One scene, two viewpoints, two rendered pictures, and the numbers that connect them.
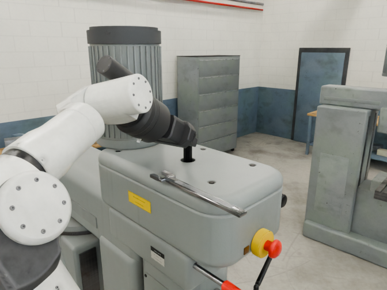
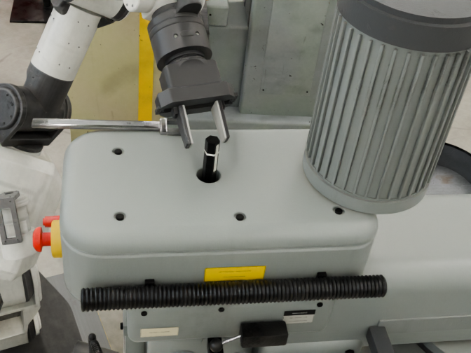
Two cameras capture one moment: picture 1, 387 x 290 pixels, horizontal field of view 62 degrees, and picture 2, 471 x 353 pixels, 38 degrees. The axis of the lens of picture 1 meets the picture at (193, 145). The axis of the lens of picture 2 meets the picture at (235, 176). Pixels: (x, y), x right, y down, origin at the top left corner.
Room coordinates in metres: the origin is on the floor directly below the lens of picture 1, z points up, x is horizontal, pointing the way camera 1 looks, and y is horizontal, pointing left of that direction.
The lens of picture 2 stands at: (1.21, -0.64, 2.57)
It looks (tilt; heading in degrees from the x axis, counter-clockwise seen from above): 40 degrees down; 121
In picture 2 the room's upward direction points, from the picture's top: 8 degrees clockwise
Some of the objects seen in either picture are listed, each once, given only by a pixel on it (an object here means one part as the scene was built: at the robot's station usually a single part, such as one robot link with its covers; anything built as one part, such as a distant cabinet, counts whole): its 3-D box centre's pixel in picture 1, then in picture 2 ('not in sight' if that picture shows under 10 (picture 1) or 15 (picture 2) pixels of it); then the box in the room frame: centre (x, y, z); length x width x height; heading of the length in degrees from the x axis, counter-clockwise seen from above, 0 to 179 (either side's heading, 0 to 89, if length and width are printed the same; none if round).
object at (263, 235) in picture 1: (262, 243); (59, 238); (0.59, -0.15, 1.76); 0.06 x 0.02 x 0.06; 135
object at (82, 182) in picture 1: (96, 185); (464, 263); (1.11, 0.37, 1.66); 0.80 x 0.23 x 0.20; 45
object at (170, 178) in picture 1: (194, 191); (109, 125); (0.57, 0.00, 1.89); 0.24 x 0.04 x 0.01; 42
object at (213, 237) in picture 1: (183, 187); (214, 211); (0.77, 0.02, 1.81); 0.47 x 0.26 x 0.16; 45
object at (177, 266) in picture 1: (177, 226); (223, 266); (0.79, 0.04, 1.68); 0.34 x 0.24 x 0.10; 45
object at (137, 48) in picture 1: (127, 86); (389, 87); (0.93, 0.19, 2.05); 0.20 x 0.20 x 0.32
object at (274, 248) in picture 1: (272, 247); (43, 239); (0.58, -0.16, 1.76); 0.04 x 0.03 x 0.04; 135
